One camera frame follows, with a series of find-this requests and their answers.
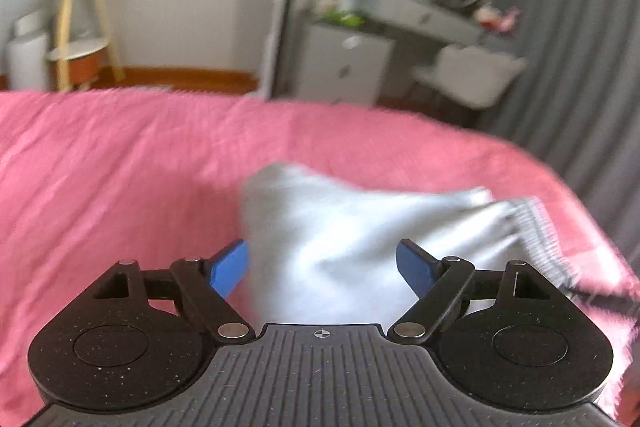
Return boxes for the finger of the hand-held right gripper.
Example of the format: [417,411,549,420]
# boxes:
[565,279,638,315]

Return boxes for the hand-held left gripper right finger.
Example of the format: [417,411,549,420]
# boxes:
[387,238,546,342]

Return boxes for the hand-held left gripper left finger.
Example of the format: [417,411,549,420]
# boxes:
[92,238,257,343]

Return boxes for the grey pants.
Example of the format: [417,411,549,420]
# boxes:
[240,163,577,326]

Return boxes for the pink ribbed blanket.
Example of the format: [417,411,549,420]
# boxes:
[0,89,640,427]

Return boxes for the white chair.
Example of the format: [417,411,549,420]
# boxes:
[412,44,529,128]

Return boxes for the white drawer cabinet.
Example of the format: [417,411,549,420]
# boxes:
[295,9,397,108]

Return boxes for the grey vanity desk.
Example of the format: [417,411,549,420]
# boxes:
[359,0,502,48]

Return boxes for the green tray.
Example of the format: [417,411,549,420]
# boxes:
[320,11,365,28]

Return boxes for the white tower air conditioner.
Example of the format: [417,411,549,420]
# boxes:
[259,0,310,100]

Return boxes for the pink toy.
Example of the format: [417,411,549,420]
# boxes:
[474,4,522,34]

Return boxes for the grey curtain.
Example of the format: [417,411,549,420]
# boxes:
[479,0,640,254]

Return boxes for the wooden round side table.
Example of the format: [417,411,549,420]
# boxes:
[42,0,127,92]

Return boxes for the white round bin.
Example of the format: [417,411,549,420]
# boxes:
[7,14,51,90]

